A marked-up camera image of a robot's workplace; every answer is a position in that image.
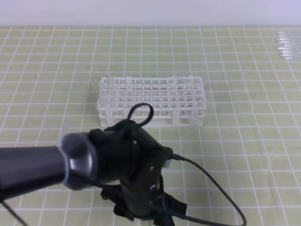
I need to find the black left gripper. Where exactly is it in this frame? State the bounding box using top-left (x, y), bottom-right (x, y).
top-left (89, 120), bottom-right (187, 214)

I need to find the white plastic test tube rack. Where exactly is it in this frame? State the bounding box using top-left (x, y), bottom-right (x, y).
top-left (97, 76), bottom-right (206, 128)

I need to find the green grid tablecloth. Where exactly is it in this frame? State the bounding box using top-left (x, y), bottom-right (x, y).
top-left (0, 26), bottom-right (301, 226)

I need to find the spare glass tubes pile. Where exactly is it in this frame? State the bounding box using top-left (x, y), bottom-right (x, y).
top-left (276, 30), bottom-right (301, 61)

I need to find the black cable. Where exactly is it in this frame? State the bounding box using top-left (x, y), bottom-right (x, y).
top-left (127, 103), bottom-right (247, 226)

